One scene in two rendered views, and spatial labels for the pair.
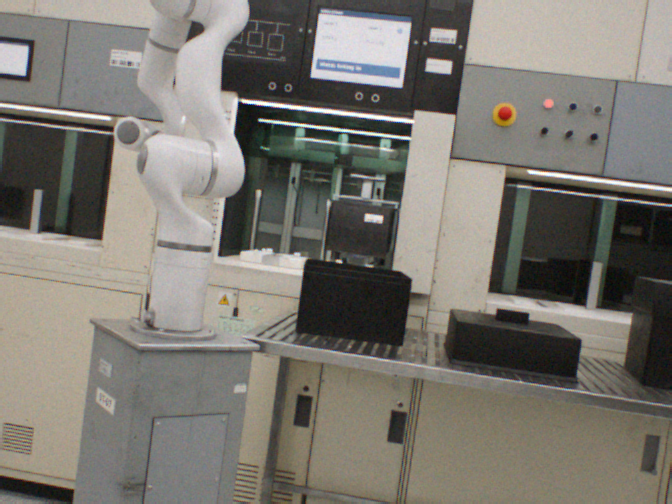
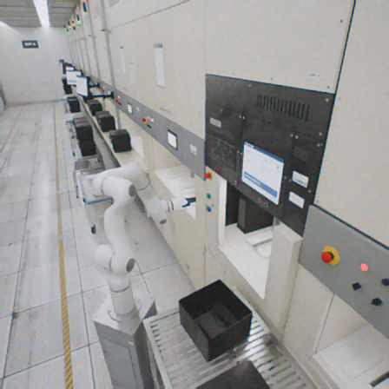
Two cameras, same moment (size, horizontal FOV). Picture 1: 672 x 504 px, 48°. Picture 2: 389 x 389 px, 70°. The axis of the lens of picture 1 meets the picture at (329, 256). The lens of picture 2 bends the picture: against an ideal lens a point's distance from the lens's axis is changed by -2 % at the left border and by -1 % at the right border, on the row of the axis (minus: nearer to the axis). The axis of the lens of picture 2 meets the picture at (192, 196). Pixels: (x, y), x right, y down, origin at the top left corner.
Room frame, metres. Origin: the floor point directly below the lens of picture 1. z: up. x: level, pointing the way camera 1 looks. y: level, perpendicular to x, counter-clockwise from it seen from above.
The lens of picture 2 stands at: (1.44, -0.86, 2.09)
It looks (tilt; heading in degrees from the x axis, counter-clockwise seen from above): 28 degrees down; 59
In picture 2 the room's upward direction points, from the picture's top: 2 degrees counter-clockwise
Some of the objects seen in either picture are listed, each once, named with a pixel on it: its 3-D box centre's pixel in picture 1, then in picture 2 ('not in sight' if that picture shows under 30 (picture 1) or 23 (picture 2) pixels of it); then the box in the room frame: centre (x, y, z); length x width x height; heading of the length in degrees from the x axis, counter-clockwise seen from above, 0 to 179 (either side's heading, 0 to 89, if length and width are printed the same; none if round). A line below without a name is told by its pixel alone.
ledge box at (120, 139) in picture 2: not in sight; (120, 140); (2.56, 2.97, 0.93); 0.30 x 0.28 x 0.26; 80
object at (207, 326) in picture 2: (351, 299); (214, 317); (2.02, -0.07, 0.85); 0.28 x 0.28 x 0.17; 1
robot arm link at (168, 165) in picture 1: (177, 192); (111, 266); (1.65, 0.35, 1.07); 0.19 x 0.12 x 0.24; 122
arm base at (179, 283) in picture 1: (179, 290); (121, 295); (1.66, 0.32, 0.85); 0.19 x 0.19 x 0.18
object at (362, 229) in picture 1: (362, 221); not in sight; (2.73, -0.10, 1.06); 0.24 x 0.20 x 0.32; 83
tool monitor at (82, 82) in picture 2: not in sight; (95, 88); (2.47, 3.50, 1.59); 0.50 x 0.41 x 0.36; 173
